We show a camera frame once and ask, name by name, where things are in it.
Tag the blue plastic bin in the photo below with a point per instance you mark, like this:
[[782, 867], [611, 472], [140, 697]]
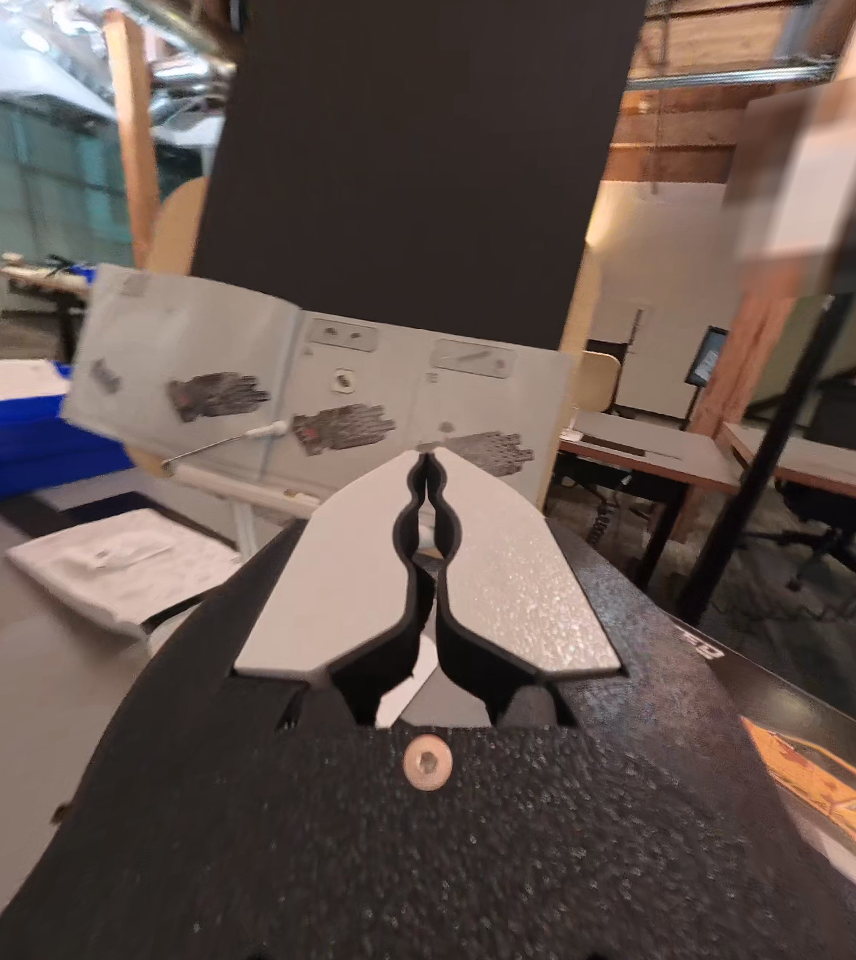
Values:
[[23, 450]]

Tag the grey desk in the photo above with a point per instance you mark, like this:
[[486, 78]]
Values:
[[38, 750]]

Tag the black office chair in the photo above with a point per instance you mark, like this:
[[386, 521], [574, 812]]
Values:
[[848, 435]]

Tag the brown-edged office desk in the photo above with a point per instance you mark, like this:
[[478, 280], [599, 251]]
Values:
[[45, 281], [833, 465], [645, 450]]

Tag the opened printed paper bag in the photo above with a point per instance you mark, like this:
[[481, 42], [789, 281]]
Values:
[[120, 562]]

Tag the light wooden chair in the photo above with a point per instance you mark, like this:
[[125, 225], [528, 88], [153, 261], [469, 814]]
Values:
[[599, 379]]

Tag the wooden pillar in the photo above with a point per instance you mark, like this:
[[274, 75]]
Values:
[[750, 352]]

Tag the wooden post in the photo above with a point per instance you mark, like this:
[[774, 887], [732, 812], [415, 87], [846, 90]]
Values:
[[132, 135]]

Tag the display screen on stand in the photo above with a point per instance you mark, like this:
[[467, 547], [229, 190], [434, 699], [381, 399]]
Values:
[[707, 360]]

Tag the toy instruction booklet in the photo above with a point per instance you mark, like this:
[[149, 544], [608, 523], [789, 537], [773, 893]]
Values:
[[210, 352]]

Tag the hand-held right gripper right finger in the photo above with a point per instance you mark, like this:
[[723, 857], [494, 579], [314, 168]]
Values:
[[525, 592]]

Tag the yellow car toy box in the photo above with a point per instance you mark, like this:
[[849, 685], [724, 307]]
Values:
[[810, 750]]

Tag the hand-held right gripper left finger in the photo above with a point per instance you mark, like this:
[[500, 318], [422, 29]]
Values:
[[330, 592]]

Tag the black metal pole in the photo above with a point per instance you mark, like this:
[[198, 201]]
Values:
[[773, 450]]

